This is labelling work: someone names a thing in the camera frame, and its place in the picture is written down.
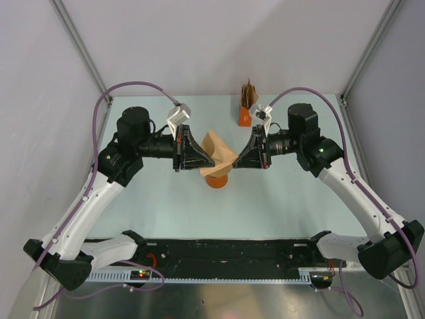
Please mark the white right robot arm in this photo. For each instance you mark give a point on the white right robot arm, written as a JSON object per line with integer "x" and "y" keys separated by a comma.
{"x": 390, "y": 239}

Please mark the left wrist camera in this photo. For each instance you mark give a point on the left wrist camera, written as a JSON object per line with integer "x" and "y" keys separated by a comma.
{"x": 177, "y": 116}

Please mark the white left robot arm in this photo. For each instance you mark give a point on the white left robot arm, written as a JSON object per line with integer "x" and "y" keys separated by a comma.
{"x": 63, "y": 253}

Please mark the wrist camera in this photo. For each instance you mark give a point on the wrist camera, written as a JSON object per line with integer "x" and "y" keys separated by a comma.
{"x": 263, "y": 113}
{"x": 177, "y": 116}

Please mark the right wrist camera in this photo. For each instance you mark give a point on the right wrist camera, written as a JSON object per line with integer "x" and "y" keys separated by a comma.
{"x": 263, "y": 113}

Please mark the orange coffee filter box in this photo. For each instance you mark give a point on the orange coffee filter box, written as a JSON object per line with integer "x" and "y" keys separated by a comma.
{"x": 244, "y": 117}

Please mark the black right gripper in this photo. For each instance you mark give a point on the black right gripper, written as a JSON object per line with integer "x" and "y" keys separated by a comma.
{"x": 254, "y": 156}

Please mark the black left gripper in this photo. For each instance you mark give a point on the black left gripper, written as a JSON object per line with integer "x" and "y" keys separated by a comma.
{"x": 187, "y": 151}

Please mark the orange glass carafe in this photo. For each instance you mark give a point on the orange glass carafe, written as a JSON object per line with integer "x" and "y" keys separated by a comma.
{"x": 216, "y": 182}

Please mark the brown paper coffee filter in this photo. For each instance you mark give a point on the brown paper coffee filter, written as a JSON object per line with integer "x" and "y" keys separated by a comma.
{"x": 220, "y": 152}

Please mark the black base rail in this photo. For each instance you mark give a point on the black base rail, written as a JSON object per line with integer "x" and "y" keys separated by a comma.
{"x": 225, "y": 259}

